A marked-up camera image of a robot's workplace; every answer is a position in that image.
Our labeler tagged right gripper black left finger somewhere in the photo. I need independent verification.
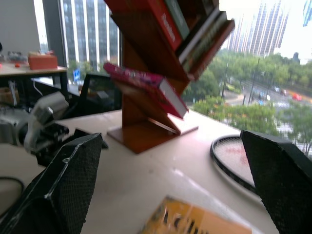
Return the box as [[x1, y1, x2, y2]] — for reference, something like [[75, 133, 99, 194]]
[[0, 132, 103, 234]]

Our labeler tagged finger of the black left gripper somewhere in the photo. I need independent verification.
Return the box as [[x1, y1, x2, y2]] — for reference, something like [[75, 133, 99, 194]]
[[69, 128, 90, 144]]

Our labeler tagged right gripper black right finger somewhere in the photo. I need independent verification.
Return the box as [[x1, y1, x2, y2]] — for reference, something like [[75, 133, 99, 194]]
[[239, 129, 312, 234]]

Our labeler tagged wooden tree bookshelf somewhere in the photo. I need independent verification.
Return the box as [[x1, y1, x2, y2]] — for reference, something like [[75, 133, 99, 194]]
[[103, 0, 236, 155]]

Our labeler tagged pink book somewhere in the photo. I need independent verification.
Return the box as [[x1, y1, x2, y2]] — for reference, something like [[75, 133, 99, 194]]
[[103, 62, 190, 120]]

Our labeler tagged yellow book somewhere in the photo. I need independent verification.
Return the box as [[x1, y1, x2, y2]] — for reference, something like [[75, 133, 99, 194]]
[[137, 195, 253, 234]]

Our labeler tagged red book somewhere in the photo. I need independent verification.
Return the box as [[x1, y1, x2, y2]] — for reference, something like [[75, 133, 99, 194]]
[[104, 0, 183, 52]]

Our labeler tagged green book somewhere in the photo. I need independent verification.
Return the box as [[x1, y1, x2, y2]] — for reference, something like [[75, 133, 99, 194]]
[[162, 0, 191, 41]]

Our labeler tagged white-edged dark book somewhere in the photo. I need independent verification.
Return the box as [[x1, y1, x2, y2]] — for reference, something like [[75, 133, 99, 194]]
[[175, 6, 224, 64]]

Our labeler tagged dark green-patterned book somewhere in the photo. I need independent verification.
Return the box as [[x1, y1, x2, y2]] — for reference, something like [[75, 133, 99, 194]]
[[181, 11, 230, 74]]

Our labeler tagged black office chair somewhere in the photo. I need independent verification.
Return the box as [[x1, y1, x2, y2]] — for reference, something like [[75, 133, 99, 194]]
[[78, 73, 122, 118]]

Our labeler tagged wicker basket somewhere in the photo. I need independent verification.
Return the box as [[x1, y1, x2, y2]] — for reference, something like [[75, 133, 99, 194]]
[[0, 87, 20, 106]]

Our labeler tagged black tennis racket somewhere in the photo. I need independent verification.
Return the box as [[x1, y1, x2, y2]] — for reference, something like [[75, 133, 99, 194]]
[[210, 134, 259, 196]]

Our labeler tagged wooden desk with black legs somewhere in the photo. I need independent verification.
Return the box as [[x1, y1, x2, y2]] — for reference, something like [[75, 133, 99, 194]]
[[0, 62, 69, 100]]

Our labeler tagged orange box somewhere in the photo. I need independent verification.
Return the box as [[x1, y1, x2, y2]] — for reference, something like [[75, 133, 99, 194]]
[[27, 53, 59, 71]]

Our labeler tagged black cable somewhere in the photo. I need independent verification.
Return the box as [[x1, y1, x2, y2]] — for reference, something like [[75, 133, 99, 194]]
[[0, 176, 25, 204]]

